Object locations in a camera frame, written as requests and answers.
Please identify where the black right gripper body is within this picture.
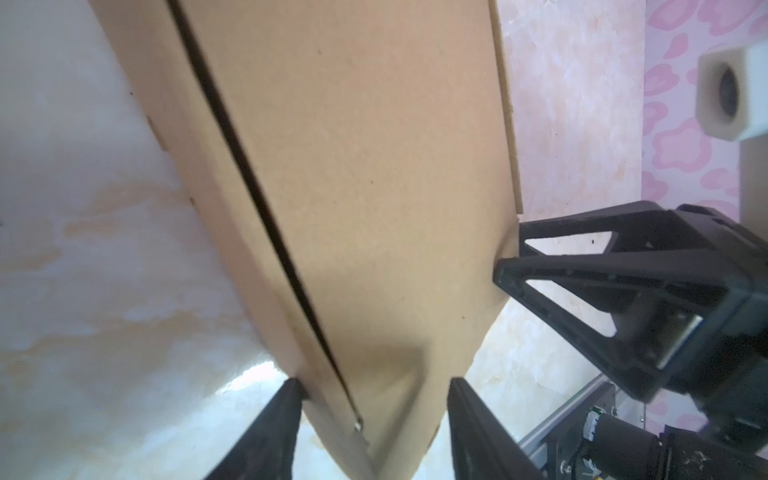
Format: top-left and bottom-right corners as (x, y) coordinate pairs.
(653, 204), (767, 450)

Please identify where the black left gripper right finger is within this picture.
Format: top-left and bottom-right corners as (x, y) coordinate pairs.
(447, 377), (543, 480)

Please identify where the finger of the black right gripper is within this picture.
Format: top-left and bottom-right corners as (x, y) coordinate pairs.
(519, 201), (708, 258)
(493, 248), (751, 403)

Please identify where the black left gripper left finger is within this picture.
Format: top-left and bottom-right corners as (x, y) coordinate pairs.
(206, 378), (305, 480)

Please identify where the brown cardboard box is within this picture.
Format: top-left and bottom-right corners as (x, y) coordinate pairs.
(92, 1), (517, 479)

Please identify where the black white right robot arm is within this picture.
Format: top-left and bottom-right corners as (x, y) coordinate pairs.
(493, 201), (767, 479)

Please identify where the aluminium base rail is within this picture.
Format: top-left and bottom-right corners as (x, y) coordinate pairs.
(518, 374), (615, 470)

